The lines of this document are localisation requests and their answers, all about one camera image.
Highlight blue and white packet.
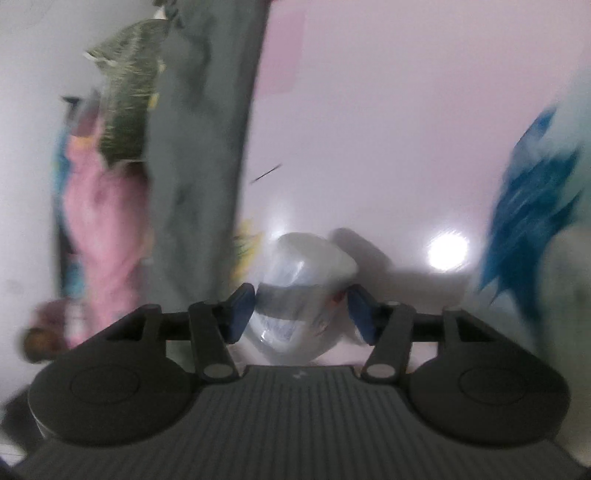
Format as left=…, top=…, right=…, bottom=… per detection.
left=475, top=78, right=591, bottom=324

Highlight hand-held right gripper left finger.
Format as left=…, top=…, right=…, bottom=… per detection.
left=104, top=282, right=257, bottom=382

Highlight thin black stick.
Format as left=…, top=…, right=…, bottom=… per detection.
left=249, top=164, right=283, bottom=185

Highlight pink printed mat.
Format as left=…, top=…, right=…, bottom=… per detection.
left=228, top=0, right=591, bottom=370

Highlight green patterned cloth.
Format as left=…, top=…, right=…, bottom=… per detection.
left=83, top=18, right=169, bottom=167

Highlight grey cloth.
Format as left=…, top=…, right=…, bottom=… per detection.
left=136, top=0, right=271, bottom=324

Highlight pink garment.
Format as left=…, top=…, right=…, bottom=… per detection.
left=62, top=115, right=155, bottom=349

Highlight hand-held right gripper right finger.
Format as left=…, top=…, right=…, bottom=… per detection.
left=346, top=283, right=500, bottom=382

